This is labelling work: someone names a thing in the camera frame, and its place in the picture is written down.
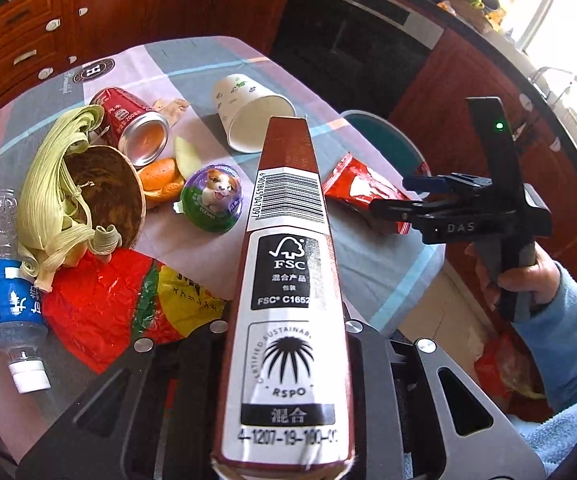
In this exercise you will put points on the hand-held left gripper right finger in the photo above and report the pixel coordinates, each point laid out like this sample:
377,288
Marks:
368,360

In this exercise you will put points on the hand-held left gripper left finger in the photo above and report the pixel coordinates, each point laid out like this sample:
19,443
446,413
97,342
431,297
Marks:
188,360

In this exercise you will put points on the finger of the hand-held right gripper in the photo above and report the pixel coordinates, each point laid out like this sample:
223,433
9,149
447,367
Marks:
426,183
398,212

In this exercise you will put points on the red snack wrapper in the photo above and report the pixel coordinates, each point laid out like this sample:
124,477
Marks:
353,190

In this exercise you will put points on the teal trash bin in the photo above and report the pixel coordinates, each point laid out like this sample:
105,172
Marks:
393,145

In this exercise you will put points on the brown white carton box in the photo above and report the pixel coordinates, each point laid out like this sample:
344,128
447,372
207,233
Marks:
283,310

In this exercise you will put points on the red yellow plastic bag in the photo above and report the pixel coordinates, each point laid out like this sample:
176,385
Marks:
93,305

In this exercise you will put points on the purple green egg toy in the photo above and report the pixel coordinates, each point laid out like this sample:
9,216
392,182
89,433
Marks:
211,200

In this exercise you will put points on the brown coconut shell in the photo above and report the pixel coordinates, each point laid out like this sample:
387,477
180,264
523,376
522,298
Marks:
113,195

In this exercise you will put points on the white paper cup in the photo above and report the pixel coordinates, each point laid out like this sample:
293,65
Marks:
248,110

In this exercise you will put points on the orange peel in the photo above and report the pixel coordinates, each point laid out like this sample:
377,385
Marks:
161,180

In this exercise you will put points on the clear plastic water bottle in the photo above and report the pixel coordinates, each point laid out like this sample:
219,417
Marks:
11,305

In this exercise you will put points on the pale fruit slice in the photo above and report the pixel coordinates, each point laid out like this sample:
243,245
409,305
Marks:
184,157

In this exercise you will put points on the pale green corn husk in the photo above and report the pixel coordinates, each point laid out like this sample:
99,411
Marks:
43,200

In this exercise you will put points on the beige scrap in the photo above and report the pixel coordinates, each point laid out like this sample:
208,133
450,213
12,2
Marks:
173,109

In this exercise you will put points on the red drink can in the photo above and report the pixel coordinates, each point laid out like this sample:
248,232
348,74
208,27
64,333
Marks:
118,110

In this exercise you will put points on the person's right forearm blue sleeve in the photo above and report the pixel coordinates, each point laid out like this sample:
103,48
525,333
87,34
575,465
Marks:
568,340

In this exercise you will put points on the person's right hand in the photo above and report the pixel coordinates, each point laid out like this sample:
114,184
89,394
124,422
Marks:
546,275

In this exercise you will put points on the wooden sink cabinet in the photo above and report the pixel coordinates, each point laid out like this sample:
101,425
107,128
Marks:
458,75

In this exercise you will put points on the orange plastic floor bag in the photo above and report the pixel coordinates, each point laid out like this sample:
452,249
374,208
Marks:
503,365

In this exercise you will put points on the metal sink faucet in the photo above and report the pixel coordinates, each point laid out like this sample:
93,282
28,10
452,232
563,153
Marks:
543,72

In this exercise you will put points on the dark kitchen countertop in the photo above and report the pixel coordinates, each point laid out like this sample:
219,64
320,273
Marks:
513,55

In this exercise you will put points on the black built-in oven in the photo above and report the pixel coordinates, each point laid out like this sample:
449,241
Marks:
348,45

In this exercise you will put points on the wicker fruit basket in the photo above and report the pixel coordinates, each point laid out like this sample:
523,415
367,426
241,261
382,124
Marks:
473,17

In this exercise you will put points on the person's light blue clothing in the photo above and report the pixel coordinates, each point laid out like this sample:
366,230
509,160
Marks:
568,435

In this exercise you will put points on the wooden door cabinet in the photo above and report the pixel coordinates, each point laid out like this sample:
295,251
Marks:
168,0

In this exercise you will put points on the wooden drawer cabinet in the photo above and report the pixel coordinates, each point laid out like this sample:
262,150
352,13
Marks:
13,35

